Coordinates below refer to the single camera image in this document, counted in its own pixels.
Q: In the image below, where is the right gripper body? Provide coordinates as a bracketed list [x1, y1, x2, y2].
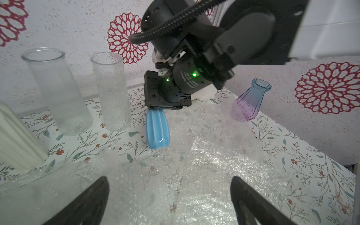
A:
[144, 53, 225, 110]

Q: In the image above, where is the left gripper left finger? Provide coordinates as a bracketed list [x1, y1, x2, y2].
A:
[44, 176, 110, 225]

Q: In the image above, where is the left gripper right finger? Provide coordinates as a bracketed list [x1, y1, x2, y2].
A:
[230, 176, 295, 225]

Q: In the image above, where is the bubble item front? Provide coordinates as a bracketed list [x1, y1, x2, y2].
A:
[175, 139, 291, 225]

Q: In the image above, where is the bubble item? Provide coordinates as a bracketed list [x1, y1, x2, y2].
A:
[1, 149, 199, 225]
[175, 139, 291, 225]

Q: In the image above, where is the purple blue glass vase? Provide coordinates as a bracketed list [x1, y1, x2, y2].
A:
[231, 78, 272, 122]

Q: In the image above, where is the cream ribbed ceramic vase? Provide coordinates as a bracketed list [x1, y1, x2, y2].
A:
[1, 102, 48, 172]

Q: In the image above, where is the bubble purple vase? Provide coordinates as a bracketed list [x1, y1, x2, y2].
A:
[166, 99, 264, 160]

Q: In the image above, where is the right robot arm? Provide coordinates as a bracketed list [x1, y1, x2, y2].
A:
[141, 1, 360, 110]

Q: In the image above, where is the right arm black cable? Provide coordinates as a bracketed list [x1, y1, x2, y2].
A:
[128, 0, 228, 45]

